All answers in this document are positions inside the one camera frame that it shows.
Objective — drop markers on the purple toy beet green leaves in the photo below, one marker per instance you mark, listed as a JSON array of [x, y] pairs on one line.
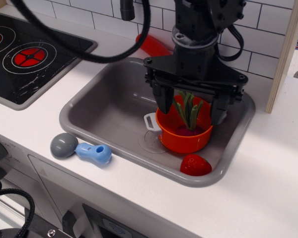
[[188, 112]]

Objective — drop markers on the orange toy pot grey handles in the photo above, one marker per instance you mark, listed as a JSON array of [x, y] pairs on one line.
[[173, 133]]

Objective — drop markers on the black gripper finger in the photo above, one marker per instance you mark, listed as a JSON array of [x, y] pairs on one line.
[[219, 109], [163, 96]]

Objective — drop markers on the toy oven front panel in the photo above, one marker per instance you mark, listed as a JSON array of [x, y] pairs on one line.
[[34, 226]]

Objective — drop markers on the black toy stove top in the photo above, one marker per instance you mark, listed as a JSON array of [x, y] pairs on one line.
[[30, 63]]

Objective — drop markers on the grey and blue toy scoop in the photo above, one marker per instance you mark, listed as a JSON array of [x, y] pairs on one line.
[[64, 145]]

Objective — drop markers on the light wooden post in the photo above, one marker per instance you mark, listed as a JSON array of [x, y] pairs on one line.
[[284, 61]]

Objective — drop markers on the red toy sausage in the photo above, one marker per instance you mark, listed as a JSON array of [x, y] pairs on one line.
[[153, 48]]

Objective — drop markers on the dark grey toy faucet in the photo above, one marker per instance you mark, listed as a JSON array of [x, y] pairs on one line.
[[127, 10]]

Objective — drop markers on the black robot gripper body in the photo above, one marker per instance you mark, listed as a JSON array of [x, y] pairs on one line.
[[198, 70]]

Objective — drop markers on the grey toy sink basin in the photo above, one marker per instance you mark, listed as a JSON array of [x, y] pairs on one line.
[[111, 109]]

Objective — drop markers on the red toy strawberry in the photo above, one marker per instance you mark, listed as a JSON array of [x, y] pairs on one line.
[[194, 165]]

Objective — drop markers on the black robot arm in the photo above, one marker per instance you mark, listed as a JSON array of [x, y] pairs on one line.
[[200, 22]]

